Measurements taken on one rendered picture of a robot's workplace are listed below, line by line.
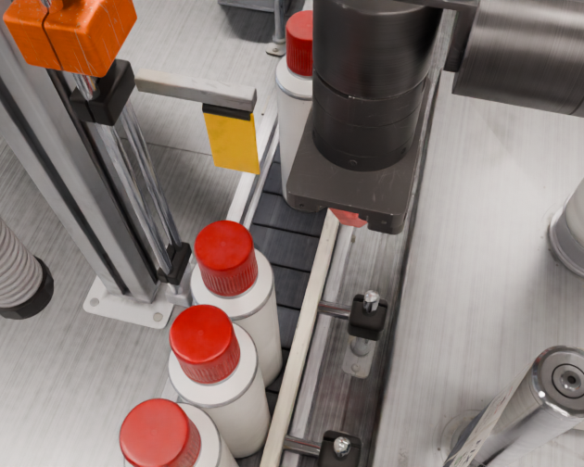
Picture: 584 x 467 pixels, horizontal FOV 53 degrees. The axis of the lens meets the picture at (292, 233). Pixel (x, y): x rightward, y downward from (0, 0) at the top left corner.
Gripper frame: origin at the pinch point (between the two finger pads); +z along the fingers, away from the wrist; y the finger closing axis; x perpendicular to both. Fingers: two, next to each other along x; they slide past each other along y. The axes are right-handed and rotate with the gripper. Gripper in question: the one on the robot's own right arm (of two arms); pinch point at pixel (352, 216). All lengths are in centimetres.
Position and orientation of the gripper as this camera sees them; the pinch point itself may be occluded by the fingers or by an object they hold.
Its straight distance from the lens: 41.5
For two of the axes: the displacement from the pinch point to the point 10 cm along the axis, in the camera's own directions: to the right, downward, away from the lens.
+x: -9.7, -2.1, 1.5
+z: 0.3, 5.0, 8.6
